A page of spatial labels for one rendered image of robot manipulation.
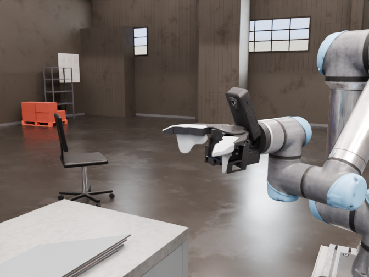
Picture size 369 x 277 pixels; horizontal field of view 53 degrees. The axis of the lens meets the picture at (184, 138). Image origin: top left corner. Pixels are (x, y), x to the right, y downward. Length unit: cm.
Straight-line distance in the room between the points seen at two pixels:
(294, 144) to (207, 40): 1093
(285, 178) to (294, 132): 10
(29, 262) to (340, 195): 80
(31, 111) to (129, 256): 1123
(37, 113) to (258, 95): 689
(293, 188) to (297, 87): 1107
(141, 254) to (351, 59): 78
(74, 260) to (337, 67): 87
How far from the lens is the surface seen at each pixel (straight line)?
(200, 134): 74
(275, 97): 1203
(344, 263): 120
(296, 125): 87
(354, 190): 80
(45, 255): 115
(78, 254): 112
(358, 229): 109
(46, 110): 1181
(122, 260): 112
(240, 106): 73
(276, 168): 87
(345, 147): 84
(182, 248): 130
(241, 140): 68
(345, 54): 104
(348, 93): 106
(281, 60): 1200
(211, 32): 1171
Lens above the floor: 157
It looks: 10 degrees down
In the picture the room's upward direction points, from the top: straight up
